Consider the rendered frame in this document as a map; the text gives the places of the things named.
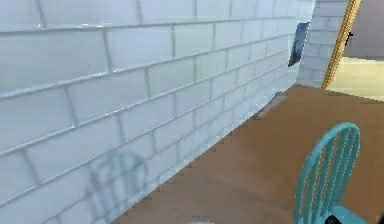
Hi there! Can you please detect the teal slatted chair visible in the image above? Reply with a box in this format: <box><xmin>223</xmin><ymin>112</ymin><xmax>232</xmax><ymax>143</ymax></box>
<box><xmin>293</xmin><ymin>121</ymin><xmax>372</xmax><ymax>224</ymax></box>

